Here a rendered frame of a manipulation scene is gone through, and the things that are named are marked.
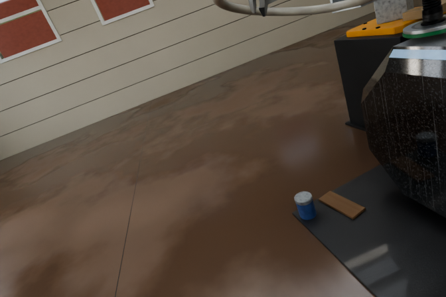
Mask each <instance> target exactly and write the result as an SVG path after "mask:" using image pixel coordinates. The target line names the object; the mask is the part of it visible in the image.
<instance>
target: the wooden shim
mask: <svg viewBox="0 0 446 297"><path fill-rule="evenodd" d="M319 201H320V202H322V203H324V204H326V205H328V206H329V207H331V208H333V209H335V210H337V211H339V212H341V213H342V214H344V215H346V216H348V217H349V218H351V219H354V218H355V217H357V216H358V215H360V214H361V213H362V212H363V211H364V210H365V209H366V208H365V207H363V206H361V205H359V204H357V203H355V202H352V201H350V200H348V199H346V198H344V197H342V196H340V195H338V194H336V193H334V192H332V191H329V192H327V193H326V194H325V195H324V196H322V197H321V198H319Z"/></svg>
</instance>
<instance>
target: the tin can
mask: <svg viewBox="0 0 446 297"><path fill-rule="evenodd" d="M294 200H295V203H296V205H297V209H298V212H299V215H300V217H301V218H302V219H305V220H310V219H313V218H314V217H315V216H316V214H317V212H316V209H315V205H314V202H313V197H312V195H311V193H310V192H299V193H297V194H296V195H295V197H294Z"/></svg>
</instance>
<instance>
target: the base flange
mask: <svg viewBox="0 0 446 297"><path fill-rule="evenodd" d="M422 20H423V19H415V20H410V21H403V19H400V20H396V21H391V22H388V23H382V24H379V25H377V22H376V18H375V19H373V20H371V21H368V22H365V23H363V24H362V25H360V26H357V27H355V28H353V29H350V30H348V31H347V32H346V36H347V37H356V36H376V35H387V34H398V33H401V32H403V29H404V28H405V27H406V26H408V25H410V24H413V23H416V22H418V21H422Z"/></svg>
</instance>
